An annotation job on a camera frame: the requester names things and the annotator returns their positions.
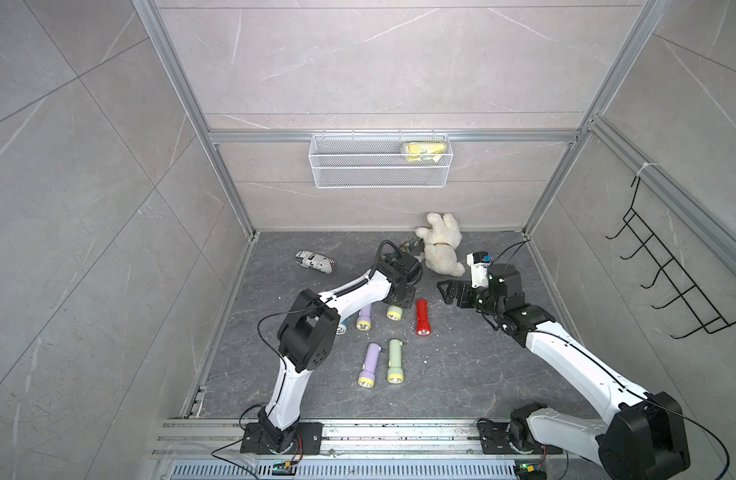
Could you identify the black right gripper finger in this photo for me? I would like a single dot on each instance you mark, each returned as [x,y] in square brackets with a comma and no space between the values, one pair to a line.
[451,285]
[453,297]

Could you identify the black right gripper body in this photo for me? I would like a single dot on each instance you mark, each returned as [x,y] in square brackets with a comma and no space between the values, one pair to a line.
[486,305]

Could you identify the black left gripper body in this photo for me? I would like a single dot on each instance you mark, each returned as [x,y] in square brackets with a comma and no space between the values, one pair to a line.
[407,297]

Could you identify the green flashlight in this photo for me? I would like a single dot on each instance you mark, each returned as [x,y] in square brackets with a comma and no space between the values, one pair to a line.
[395,370]
[395,313]

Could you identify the red flashlight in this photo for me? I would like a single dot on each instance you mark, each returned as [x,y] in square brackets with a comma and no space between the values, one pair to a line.
[423,327]

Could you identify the purple flashlight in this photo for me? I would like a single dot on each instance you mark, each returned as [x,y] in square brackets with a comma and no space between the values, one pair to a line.
[364,320]
[367,377]

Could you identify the blue flashlight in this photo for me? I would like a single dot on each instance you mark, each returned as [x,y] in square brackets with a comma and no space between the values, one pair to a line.
[342,328]

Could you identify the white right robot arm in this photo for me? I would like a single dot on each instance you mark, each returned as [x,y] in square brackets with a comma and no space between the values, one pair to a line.
[638,434]

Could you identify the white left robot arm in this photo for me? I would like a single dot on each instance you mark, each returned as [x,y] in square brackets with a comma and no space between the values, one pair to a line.
[309,329]

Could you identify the white plush toy dog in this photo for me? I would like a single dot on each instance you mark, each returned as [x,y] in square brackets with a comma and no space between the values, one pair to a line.
[441,239]

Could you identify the yellow packet in basket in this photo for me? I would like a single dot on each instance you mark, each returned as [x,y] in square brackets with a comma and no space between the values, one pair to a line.
[424,151]

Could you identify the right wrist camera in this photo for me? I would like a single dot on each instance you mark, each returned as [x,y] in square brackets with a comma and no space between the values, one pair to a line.
[479,263]

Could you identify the white wire mesh basket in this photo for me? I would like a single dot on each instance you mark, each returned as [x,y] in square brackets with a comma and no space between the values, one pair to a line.
[374,161]

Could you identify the black wall hook rack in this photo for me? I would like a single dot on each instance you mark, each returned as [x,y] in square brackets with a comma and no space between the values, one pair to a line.
[671,271]

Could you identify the metal base rail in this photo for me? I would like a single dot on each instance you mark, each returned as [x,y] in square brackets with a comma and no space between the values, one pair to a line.
[356,449]

